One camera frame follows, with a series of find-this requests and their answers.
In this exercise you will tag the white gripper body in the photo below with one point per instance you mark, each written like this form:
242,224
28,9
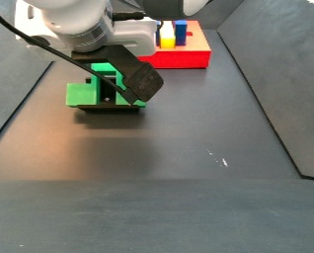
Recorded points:
79,25

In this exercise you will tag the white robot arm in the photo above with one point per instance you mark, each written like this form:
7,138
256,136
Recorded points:
167,9

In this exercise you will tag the blue block left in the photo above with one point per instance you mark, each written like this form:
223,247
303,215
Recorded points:
158,26

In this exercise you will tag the red base board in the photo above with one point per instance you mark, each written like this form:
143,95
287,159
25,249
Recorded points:
186,56

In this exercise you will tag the green bridge-shaped block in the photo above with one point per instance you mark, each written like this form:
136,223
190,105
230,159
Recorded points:
108,71

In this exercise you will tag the blue block right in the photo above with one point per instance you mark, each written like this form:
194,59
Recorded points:
180,29

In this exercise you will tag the yellow long bar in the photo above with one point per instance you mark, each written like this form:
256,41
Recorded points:
166,35

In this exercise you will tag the blue block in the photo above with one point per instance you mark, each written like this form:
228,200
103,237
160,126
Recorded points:
158,26
180,29

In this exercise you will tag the black angle fixture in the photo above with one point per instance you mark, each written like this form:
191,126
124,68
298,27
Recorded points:
96,97

